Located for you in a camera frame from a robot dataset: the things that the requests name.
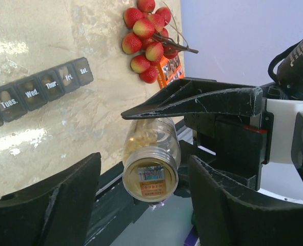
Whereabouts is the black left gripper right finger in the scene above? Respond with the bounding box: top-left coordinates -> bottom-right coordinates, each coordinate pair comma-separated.
188,155 -> 303,245

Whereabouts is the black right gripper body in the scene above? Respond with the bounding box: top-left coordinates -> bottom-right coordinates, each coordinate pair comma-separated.
184,99 -> 274,191

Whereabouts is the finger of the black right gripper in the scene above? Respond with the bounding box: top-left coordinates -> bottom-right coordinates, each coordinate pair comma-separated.
121,77 -> 263,120

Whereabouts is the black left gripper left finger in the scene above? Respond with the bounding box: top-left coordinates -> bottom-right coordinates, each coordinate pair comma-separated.
0,153 -> 101,245

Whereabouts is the clear pill bottle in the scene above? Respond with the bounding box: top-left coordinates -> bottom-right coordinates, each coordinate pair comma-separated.
123,118 -> 181,203

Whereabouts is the grey weekly pill organizer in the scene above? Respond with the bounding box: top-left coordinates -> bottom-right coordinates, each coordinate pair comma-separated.
0,57 -> 94,127

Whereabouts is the orange snack box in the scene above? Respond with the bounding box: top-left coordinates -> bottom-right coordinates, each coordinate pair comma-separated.
156,55 -> 185,89

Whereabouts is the red lychee fruit bunch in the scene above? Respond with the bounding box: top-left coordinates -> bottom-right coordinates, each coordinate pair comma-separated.
122,1 -> 198,84

